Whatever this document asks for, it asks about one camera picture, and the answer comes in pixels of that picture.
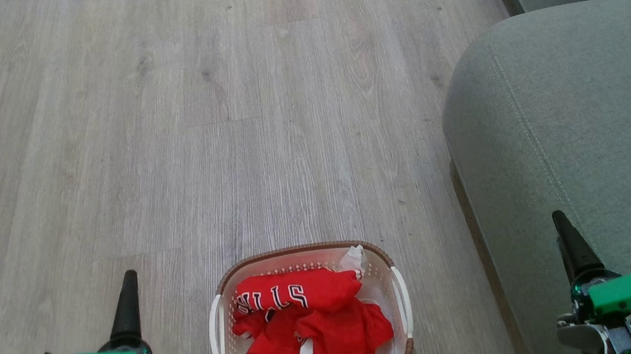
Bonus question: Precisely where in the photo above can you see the white laundry basket brown rim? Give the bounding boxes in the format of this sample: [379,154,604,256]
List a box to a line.
[201,234,417,354]

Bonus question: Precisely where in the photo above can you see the white cloth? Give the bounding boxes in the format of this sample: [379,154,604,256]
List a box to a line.
[332,244,371,285]

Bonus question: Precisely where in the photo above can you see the red jersey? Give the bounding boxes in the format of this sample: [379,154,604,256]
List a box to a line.
[226,260,397,354]

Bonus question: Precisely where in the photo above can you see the grey fabric sofa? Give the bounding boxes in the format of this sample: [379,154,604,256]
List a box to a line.
[430,0,631,354]

